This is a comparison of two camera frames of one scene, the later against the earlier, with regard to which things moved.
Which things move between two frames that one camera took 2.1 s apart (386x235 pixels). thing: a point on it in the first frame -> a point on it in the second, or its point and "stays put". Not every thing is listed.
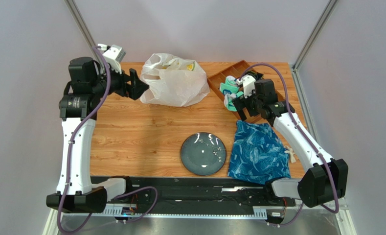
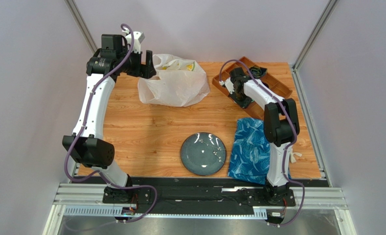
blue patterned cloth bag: (258, 155) stays put
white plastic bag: (173, 82) stays put
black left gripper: (137, 87) -> (147, 71)
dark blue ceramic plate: (203, 153) stays put
